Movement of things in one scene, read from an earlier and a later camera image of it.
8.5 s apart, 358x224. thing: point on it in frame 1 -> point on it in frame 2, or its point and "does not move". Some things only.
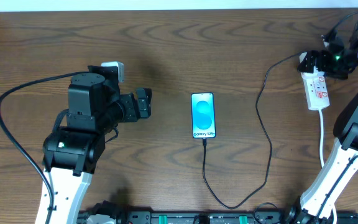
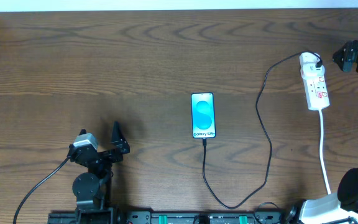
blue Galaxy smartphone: [203, 115] does not move
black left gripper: [130, 106] -> [105, 154]
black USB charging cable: [264, 129] does not move
